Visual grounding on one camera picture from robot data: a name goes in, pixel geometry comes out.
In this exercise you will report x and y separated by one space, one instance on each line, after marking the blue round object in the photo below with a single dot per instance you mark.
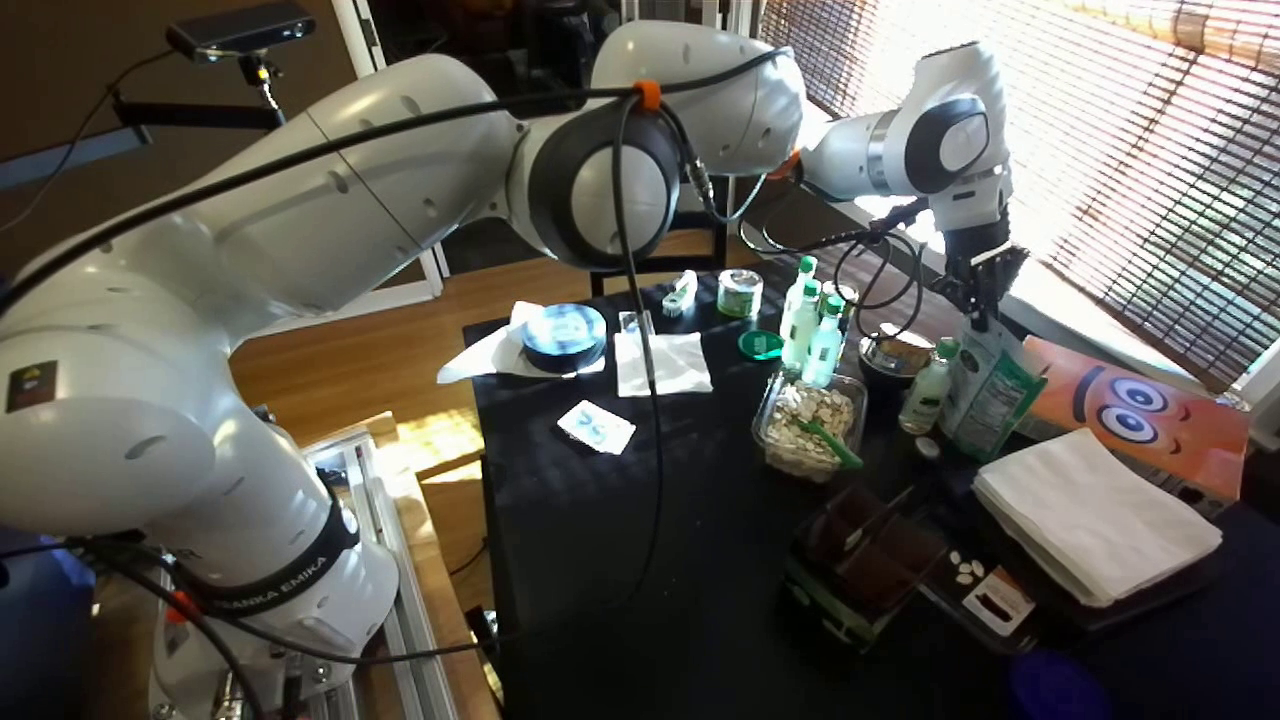
1061 686

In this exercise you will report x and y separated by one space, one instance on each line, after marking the jar with silver lid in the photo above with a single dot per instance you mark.
737 291

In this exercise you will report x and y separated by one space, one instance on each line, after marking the window blinds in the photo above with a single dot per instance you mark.
1133 163

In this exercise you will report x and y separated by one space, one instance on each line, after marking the white pills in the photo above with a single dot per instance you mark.
967 567

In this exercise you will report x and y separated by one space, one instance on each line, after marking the dark wooden chair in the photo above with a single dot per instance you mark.
701 248

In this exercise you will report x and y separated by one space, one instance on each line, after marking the white green margarita bottle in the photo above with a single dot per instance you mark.
799 313
825 350

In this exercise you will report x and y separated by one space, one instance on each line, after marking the white paper sheet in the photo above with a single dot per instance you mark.
482 357

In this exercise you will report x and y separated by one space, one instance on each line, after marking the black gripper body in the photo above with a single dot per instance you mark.
981 248

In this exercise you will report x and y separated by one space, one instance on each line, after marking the black tray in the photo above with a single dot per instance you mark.
1061 619

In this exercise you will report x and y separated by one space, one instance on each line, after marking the green plastic utensil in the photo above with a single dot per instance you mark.
837 448

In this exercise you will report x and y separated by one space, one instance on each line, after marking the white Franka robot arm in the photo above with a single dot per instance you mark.
334 203

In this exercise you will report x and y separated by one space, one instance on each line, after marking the folded white towel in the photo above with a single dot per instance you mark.
1086 514

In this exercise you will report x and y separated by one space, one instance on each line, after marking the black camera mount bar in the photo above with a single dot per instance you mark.
184 113

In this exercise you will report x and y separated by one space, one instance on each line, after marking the small bottle with green cap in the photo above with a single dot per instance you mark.
926 392

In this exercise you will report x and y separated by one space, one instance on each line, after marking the small clear glass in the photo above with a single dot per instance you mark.
634 321

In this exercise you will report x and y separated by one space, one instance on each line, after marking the black camera on mount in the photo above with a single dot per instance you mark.
242 30

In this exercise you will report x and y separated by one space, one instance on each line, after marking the metal cart frame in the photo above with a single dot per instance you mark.
383 535

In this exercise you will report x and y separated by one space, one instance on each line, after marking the wooden stand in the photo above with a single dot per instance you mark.
445 492

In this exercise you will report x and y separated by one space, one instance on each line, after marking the round ceramic bowl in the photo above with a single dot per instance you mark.
882 353

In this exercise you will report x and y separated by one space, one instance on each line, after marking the white paper card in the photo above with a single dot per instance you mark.
597 424

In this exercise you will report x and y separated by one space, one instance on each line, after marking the green round lid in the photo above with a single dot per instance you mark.
760 347

